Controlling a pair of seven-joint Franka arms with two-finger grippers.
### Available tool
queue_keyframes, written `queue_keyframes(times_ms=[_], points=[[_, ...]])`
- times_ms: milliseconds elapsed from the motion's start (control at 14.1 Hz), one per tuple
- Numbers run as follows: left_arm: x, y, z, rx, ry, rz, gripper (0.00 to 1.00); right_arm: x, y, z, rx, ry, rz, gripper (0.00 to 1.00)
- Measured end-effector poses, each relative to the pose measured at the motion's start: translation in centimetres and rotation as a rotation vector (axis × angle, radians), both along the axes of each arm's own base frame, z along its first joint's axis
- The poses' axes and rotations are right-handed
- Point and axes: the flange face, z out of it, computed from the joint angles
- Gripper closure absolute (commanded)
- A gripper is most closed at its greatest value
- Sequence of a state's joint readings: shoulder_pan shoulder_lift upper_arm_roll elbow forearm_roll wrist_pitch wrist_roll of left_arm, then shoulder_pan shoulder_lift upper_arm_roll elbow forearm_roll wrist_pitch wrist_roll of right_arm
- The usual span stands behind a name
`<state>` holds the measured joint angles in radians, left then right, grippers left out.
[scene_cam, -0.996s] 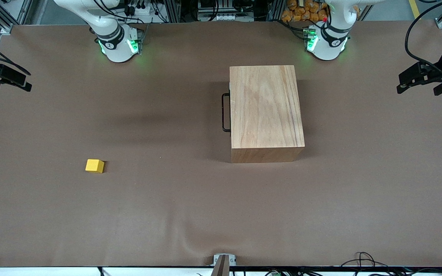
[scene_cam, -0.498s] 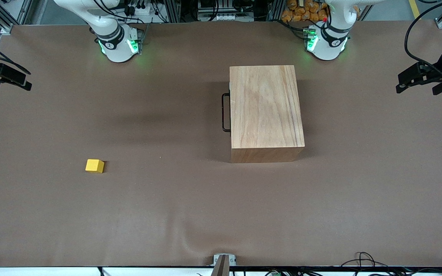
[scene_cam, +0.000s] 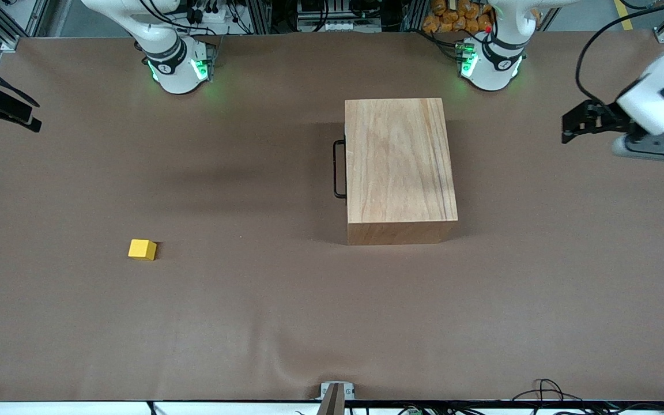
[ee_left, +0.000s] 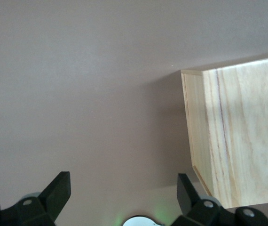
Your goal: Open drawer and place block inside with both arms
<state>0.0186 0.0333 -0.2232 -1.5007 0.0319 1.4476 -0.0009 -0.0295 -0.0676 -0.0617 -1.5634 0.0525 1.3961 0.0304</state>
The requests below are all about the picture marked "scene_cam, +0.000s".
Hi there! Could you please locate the bag of orange items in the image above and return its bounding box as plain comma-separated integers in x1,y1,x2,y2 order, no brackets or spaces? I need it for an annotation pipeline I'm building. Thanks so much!
422,0,495,35

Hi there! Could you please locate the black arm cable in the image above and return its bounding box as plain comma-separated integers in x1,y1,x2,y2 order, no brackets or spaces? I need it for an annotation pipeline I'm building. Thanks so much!
0,49,40,108
575,0,664,108

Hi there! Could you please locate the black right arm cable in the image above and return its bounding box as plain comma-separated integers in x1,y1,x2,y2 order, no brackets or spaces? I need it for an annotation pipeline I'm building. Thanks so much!
0,49,40,108

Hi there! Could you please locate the black cable bundle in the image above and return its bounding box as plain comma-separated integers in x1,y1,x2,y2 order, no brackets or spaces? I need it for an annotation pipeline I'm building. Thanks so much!
510,378,585,405

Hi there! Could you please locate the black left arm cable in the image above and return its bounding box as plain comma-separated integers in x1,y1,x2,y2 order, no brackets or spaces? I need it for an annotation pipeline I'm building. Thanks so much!
575,0,664,108

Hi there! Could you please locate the wooden drawer with black handle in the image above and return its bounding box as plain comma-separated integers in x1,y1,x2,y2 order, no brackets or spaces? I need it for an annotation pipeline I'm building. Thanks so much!
333,118,349,230

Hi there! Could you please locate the white power strip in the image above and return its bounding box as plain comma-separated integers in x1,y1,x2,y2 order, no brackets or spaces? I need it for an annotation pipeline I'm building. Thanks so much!
184,0,232,25

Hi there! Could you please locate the yellow block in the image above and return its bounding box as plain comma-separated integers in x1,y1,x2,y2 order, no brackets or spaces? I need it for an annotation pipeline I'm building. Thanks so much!
128,239,158,261

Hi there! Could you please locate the grey equipment box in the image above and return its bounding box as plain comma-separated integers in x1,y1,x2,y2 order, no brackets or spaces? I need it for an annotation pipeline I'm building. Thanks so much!
296,0,383,33

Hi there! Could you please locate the metal table edge bracket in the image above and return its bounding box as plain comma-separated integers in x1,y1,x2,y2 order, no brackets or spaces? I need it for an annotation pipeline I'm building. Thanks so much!
318,381,356,415

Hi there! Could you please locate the wooden drawer cabinet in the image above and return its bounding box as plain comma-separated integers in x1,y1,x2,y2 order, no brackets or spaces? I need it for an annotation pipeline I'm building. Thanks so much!
344,97,459,246

